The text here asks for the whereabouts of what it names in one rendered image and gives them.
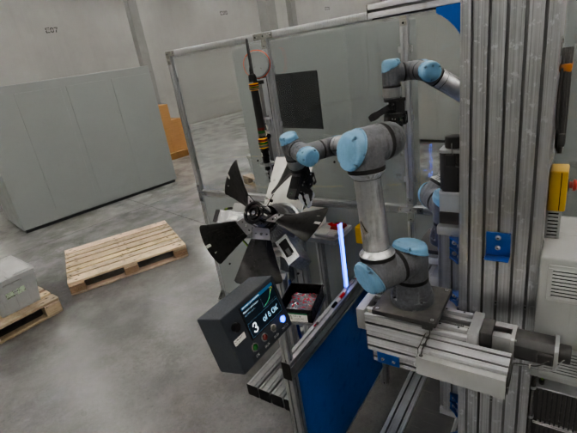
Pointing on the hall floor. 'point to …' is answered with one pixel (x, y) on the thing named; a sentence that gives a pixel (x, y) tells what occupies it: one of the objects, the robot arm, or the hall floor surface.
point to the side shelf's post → (324, 273)
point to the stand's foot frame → (270, 382)
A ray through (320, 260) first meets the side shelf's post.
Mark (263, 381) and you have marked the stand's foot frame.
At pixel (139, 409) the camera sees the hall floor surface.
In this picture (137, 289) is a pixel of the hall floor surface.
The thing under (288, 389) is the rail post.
